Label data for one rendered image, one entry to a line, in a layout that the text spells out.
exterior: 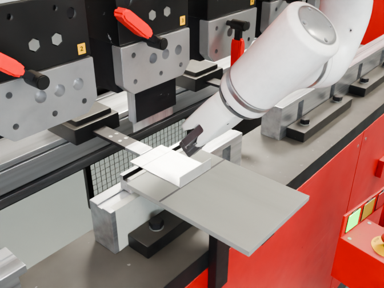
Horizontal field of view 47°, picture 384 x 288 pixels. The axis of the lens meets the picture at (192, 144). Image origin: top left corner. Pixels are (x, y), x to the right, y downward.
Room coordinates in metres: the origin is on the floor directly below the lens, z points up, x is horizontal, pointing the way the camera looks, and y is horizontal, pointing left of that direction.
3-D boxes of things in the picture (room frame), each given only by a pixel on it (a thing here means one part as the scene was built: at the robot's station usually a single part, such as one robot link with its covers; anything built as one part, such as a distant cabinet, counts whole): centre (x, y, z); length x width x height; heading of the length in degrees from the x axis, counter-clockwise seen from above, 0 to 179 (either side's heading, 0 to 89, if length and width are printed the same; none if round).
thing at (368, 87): (1.45, -0.63, 0.89); 0.30 x 0.05 x 0.03; 139
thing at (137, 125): (0.73, 0.07, 1.13); 0.10 x 0.02 x 0.10; 139
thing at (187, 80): (1.13, -0.06, 1.01); 0.26 x 0.12 x 0.05; 49
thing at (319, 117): (1.14, -0.37, 0.89); 0.30 x 0.05 x 0.03; 139
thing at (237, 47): (0.80, -0.08, 1.20); 0.04 x 0.02 x 0.10; 49
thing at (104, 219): (0.77, 0.03, 0.92); 0.39 x 0.06 x 0.10; 139
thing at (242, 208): (0.63, -0.04, 1.00); 0.26 x 0.18 x 0.01; 49
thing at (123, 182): (0.74, 0.06, 0.99); 0.20 x 0.03 x 0.03; 139
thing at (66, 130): (0.84, 0.19, 1.01); 0.26 x 0.12 x 0.05; 49
